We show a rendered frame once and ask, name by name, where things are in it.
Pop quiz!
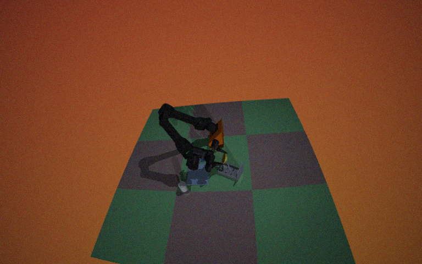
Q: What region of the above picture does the blue square mat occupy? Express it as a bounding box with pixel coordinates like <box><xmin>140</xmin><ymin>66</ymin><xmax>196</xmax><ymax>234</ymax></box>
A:
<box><xmin>186</xmin><ymin>163</ymin><xmax>209</xmax><ymax>185</ymax></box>

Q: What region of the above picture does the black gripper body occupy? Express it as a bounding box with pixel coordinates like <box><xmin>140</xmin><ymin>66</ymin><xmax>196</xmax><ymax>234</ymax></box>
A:
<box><xmin>199</xmin><ymin>139</ymin><xmax>219</xmax><ymax>173</ymax></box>

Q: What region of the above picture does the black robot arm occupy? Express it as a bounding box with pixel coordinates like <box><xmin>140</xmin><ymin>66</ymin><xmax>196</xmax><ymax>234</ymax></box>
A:
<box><xmin>158</xmin><ymin>103</ymin><xmax>218</xmax><ymax>171</ymax></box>

